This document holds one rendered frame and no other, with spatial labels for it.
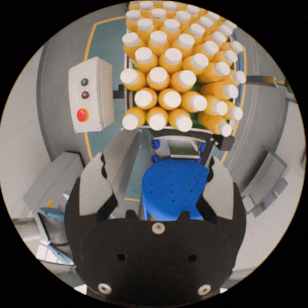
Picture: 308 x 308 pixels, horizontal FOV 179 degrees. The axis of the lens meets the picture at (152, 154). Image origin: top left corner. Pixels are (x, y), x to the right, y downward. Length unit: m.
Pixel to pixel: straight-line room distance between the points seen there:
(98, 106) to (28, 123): 2.55
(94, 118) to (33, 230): 0.43
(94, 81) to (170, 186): 0.36
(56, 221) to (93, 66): 0.49
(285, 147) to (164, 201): 3.49
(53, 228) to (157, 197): 0.40
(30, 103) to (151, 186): 2.79
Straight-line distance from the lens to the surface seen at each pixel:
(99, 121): 0.26
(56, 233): 0.46
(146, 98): 0.24
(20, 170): 2.76
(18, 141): 2.67
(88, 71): 0.29
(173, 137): 0.43
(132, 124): 0.25
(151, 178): 0.34
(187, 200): 0.30
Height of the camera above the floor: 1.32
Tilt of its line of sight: 58 degrees down
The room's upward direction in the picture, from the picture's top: 175 degrees counter-clockwise
